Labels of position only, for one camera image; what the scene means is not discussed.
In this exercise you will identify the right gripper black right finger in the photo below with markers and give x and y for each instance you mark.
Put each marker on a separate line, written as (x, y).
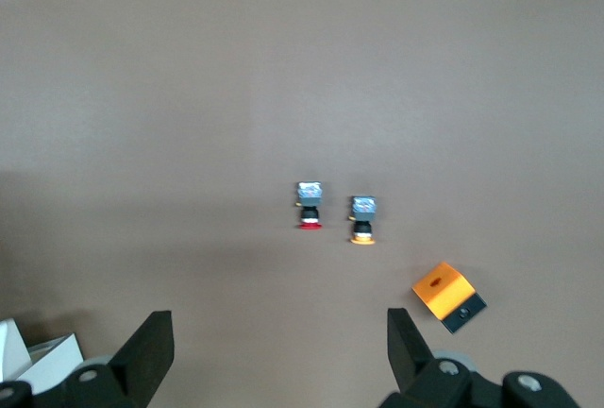
(408, 361)

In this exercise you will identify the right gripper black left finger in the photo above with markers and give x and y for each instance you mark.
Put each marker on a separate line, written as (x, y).
(146, 356)

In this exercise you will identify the white drawer cabinet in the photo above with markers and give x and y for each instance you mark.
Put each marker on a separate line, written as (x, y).
(47, 361)

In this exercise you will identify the yellow push button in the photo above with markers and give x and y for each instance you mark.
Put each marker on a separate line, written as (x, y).
(362, 214)

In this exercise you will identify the red push button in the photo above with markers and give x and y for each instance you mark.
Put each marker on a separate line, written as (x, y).
(310, 198)

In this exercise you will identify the orange box with black base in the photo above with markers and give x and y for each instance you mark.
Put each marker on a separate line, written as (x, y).
(439, 292)

